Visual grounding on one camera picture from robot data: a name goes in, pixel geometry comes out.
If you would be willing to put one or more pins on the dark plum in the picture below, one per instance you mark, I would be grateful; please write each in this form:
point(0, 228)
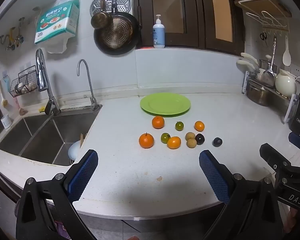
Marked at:
point(217, 142)
point(200, 139)

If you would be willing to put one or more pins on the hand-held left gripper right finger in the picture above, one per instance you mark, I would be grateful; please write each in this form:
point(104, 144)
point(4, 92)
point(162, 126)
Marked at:
point(215, 177)

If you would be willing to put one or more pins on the small orange kumquat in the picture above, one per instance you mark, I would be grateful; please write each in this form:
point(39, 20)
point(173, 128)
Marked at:
point(174, 142)
point(199, 126)

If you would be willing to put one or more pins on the steel skimmer ladle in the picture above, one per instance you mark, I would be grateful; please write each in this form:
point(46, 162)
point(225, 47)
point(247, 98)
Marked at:
point(268, 77)

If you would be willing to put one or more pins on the green paper towel package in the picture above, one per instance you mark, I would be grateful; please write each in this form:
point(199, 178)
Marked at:
point(56, 21)

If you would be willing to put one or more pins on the green mandarin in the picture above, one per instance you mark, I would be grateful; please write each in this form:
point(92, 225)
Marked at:
point(179, 126)
point(165, 138)

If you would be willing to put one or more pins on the wooden cutting board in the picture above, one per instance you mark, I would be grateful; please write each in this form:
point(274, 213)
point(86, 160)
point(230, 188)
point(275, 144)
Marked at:
point(262, 3)

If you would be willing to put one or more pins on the wooden dish brush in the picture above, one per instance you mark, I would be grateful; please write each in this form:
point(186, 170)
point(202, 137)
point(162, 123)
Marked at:
point(3, 102)

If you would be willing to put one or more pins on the large orange tangerine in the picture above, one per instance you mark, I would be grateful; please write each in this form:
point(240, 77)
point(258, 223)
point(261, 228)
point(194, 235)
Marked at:
point(158, 122)

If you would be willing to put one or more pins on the wooden chopsticks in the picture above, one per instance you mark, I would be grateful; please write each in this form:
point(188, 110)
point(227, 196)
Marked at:
point(82, 140)

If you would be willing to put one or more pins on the steel double sink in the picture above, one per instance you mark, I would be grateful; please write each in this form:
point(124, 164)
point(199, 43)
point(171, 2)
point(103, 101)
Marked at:
point(42, 140)

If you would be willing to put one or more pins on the green plate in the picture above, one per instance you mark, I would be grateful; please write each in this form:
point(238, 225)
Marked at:
point(165, 103)

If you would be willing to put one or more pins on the brass saucepan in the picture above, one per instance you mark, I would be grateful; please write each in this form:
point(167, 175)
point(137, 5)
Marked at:
point(101, 20)

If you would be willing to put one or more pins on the chrome kitchen faucet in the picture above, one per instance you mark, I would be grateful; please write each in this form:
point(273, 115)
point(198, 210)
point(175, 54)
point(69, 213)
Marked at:
point(42, 77)

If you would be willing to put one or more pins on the white dish rack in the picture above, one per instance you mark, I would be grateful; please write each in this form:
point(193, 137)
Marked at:
point(291, 107)

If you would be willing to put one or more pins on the orange tangerine with stem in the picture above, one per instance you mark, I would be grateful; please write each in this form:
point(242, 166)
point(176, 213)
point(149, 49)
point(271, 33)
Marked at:
point(146, 141)

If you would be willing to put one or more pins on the metal colander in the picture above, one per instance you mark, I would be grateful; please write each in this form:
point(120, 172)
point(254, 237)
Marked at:
point(117, 32)

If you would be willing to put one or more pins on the white plastic bag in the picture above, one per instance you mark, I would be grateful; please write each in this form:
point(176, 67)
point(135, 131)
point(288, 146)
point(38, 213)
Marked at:
point(56, 46)

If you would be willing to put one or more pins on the white ceramic jug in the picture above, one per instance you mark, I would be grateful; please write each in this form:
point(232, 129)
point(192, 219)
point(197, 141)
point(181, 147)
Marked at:
point(285, 83)

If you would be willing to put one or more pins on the black scissors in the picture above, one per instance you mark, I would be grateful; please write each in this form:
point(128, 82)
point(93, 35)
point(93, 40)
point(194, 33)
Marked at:
point(263, 37)

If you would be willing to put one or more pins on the brass wall hook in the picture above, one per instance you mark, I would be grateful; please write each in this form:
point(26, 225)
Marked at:
point(20, 38)
point(10, 41)

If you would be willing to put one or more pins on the white rice paddle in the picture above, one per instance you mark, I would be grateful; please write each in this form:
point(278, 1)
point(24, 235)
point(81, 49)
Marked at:
point(286, 56)

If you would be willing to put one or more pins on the steel pot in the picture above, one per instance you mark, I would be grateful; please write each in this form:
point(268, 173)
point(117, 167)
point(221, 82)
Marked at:
point(258, 95)

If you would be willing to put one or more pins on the dark wooden window frame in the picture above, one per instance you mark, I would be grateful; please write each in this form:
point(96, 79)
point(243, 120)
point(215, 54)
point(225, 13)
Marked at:
point(200, 17)

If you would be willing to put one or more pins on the round metal steamer plate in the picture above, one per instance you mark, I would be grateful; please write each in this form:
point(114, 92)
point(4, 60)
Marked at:
point(122, 1)

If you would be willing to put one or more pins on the white cup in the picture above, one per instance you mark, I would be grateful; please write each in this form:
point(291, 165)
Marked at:
point(6, 122)

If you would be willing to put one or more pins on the slim gooseneck faucet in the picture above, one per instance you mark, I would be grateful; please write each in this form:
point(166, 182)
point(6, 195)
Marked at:
point(90, 85)

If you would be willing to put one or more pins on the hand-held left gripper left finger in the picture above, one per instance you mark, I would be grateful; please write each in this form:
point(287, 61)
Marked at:
point(82, 175)

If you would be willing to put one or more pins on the white bowl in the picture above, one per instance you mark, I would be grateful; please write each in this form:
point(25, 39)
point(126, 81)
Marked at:
point(73, 151)

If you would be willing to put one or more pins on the person's right hand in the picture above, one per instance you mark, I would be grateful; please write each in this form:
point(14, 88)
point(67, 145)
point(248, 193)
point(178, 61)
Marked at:
point(291, 217)

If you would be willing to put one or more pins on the black frying pan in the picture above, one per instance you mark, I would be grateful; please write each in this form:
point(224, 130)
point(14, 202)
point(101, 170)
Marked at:
point(102, 47)

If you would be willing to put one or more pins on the tan longan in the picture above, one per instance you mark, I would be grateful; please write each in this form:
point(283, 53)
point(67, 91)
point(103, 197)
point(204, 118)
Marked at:
point(189, 135)
point(191, 143)

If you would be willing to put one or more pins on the white soap pump bottle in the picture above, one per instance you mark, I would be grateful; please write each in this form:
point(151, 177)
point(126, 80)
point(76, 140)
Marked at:
point(159, 36)

